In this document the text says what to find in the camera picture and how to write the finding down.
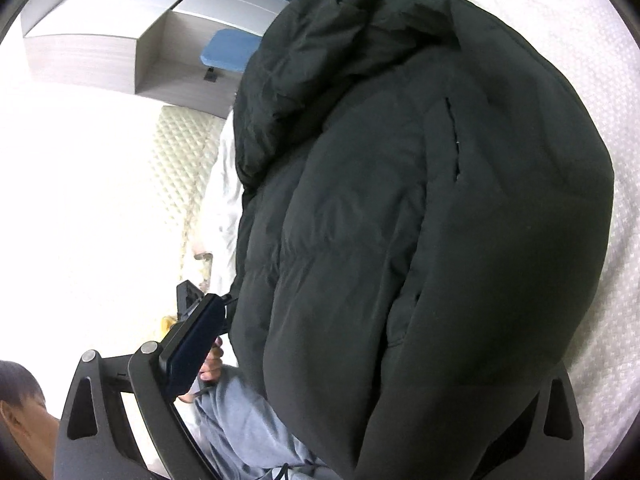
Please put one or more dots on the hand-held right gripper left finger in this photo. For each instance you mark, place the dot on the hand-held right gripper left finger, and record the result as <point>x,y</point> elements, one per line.
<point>192,340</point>

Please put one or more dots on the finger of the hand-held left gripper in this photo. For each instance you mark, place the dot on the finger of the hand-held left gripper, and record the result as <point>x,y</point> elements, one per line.
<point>187,297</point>

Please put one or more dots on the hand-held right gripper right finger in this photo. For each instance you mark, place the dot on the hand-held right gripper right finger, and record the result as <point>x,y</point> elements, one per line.
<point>575,440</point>

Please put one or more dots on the black puffer jacket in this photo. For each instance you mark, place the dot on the black puffer jacket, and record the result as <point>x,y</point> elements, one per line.
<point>425,210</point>

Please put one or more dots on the person's left hand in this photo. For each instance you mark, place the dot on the person's left hand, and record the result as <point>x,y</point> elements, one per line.
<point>212,367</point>

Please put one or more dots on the cream quilted headboard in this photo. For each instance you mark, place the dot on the cream quilted headboard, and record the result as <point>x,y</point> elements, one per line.
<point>180,160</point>

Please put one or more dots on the person's head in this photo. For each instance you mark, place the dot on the person's head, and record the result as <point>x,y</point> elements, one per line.
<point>25,410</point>

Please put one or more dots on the grey wardrobe cabinet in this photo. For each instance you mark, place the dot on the grey wardrobe cabinet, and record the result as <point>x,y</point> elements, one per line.
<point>125,25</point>

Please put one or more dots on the light grey bed blanket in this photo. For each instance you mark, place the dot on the light grey bed blanket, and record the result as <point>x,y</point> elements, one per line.
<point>600,85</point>

